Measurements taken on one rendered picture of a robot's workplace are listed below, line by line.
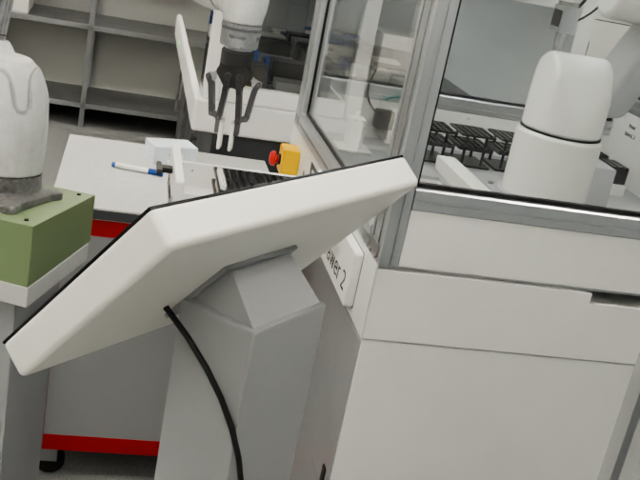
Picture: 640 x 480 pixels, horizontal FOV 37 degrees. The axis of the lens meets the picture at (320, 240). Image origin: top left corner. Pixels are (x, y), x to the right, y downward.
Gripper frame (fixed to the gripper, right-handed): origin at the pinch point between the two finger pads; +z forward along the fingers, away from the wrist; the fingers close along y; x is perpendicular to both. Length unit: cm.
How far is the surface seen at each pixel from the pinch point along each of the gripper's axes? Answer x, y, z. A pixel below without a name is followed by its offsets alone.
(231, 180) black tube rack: -10.9, 4.5, 7.4
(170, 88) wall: 399, -105, 76
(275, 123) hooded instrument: 72, 3, 12
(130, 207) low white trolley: -3.1, -19.7, 21.0
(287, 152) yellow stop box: 22.4, 12.8, 7.2
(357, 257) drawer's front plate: -50, 35, 6
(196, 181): -1.2, -5.2, 12.2
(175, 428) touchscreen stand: -107, 16, 13
